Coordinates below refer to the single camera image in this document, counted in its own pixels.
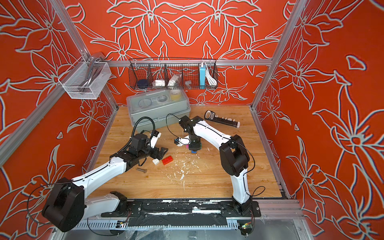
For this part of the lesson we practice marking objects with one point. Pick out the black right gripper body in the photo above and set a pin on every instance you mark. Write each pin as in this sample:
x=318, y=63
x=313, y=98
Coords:
x=194, y=143

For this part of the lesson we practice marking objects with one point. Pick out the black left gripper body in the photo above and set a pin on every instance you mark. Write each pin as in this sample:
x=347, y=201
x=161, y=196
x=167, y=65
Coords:
x=153, y=153

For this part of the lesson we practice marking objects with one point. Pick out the white small lego brick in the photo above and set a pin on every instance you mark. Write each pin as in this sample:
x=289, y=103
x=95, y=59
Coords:
x=156, y=161

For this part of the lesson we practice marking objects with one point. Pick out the red long lego brick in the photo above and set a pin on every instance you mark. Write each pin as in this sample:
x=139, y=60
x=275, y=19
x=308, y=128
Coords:
x=167, y=160

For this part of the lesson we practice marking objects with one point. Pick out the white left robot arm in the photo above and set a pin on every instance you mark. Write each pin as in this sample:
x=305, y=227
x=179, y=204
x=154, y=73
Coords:
x=69, y=201

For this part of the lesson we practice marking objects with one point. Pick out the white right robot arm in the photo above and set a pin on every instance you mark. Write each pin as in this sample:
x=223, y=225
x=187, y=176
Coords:
x=233, y=154

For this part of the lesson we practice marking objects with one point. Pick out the grey metal bolt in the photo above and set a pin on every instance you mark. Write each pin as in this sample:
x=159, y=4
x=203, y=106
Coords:
x=142, y=170

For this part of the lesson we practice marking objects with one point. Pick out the dark brown bit holder case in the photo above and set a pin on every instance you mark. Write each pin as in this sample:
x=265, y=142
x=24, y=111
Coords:
x=213, y=117

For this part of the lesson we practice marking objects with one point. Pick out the grey green plastic toolbox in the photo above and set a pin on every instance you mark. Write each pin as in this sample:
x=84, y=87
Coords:
x=158, y=106

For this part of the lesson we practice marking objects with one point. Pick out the yellow tape roll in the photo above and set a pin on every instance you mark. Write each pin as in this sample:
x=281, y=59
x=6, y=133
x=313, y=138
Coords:
x=175, y=95

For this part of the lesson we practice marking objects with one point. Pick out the clear bag in basket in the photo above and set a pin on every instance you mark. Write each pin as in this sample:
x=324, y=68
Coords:
x=174, y=81

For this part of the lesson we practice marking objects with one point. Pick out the white box in basket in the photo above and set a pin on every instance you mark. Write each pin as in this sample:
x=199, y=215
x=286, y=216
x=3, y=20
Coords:
x=159, y=83

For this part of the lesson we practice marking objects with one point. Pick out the dark round tin in basket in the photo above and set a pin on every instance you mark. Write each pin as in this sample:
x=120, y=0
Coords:
x=143, y=83

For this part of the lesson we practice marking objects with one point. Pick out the light blue box in basket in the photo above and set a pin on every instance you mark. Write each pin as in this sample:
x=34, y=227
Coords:
x=202, y=76

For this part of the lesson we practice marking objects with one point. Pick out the metal tool in bin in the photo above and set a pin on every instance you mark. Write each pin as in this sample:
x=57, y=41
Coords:
x=92, y=73

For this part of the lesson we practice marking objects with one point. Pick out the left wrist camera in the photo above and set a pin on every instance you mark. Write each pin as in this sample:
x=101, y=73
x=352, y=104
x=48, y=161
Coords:
x=155, y=138

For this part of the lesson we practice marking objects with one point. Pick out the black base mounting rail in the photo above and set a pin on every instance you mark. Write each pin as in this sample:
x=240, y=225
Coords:
x=181, y=212

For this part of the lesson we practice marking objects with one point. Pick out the white slotted cable duct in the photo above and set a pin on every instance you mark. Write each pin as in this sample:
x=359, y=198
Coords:
x=116, y=225

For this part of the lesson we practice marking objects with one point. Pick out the black wire wall basket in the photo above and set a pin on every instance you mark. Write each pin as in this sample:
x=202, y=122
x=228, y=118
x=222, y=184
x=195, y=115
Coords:
x=173, y=74

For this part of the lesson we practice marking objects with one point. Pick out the clear plastic wall bin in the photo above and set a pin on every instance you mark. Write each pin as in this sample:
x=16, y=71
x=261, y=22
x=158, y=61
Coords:
x=75, y=76

